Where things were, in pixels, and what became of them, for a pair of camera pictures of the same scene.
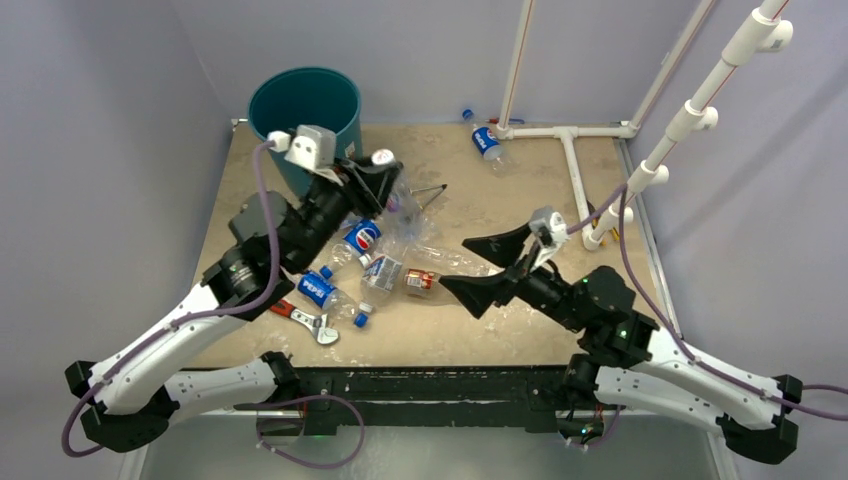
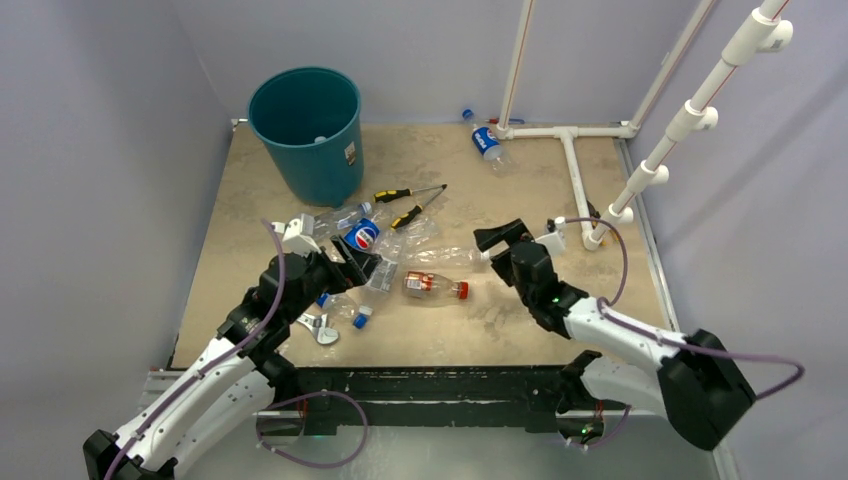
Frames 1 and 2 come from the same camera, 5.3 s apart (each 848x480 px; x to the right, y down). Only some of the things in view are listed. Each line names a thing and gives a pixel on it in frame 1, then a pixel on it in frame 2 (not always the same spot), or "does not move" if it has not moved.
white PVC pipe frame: x=766 y=30 does not move
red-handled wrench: x=319 y=325 does not move
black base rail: x=424 y=396 does not move
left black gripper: x=365 y=187 -> x=356 y=267
